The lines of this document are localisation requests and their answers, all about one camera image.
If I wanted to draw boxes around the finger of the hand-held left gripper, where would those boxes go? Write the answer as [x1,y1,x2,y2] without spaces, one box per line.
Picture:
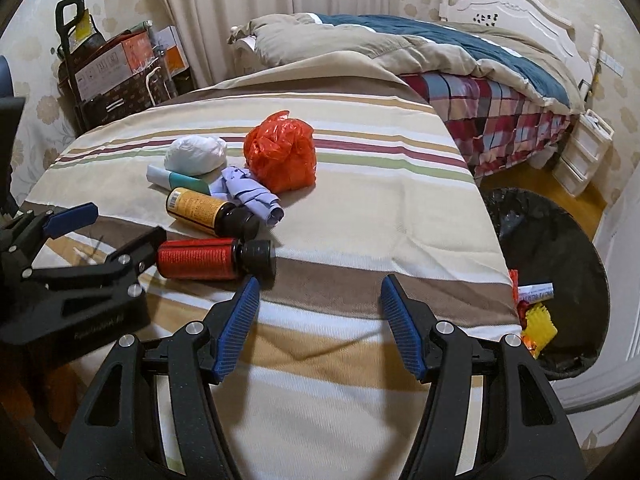
[29,226,168,302]
[0,202,100,272]

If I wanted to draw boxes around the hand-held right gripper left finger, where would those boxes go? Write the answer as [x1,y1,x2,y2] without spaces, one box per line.
[55,276,262,480]

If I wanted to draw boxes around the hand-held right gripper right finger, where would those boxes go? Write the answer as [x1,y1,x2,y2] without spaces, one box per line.
[381,275,589,480]

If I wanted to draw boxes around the red label dark bottle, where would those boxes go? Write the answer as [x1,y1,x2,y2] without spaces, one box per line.
[157,239,278,282]

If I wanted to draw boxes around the orange label dark bottle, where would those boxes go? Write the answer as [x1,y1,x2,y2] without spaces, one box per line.
[166,187,260,241]

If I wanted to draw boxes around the white teal tube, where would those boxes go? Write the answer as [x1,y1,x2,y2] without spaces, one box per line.
[146,164,214,196]

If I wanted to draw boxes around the white paper ball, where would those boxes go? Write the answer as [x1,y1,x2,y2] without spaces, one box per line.
[164,136,229,176]

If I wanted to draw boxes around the purple paper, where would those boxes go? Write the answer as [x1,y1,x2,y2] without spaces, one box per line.
[207,167,285,225]

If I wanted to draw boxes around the yellow spiky foam net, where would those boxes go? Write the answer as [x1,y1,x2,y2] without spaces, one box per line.
[520,302,559,349]

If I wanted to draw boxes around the white packet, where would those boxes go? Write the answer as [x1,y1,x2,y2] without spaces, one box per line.
[517,282,555,304]

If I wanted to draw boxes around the black lined waste bin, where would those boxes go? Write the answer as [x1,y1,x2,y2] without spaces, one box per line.
[481,187,612,380]

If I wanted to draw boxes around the orange plastic bag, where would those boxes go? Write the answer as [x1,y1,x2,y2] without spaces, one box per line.
[243,111,318,194]

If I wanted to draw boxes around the cart with cardboard boxes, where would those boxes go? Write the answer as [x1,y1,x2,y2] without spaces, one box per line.
[54,0,177,132]

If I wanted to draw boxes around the brown cardboard box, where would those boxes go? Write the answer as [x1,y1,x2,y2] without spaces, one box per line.
[75,35,152,102]

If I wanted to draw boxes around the white and orange box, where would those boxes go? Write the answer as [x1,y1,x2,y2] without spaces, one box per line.
[152,25,190,77]

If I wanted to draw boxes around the white door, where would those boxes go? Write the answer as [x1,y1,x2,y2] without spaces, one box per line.
[545,160,640,426]

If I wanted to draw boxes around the checked bed sheet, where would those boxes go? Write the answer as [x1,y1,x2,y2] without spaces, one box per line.
[400,74,581,179]

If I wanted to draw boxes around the white plastic drawer unit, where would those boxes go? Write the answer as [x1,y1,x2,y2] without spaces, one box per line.
[552,109,615,197]

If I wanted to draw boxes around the beige curtain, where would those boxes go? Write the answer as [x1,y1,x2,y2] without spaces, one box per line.
[117,0,401,94]

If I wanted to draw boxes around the teal and beige duvet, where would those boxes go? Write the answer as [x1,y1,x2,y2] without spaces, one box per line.
[228,11,586,114]

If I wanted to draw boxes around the white bed headboard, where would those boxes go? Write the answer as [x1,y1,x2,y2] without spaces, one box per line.
[439,0,604,94]

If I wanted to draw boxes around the white wall switch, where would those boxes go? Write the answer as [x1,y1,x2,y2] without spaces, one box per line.
[597,50,625,77]

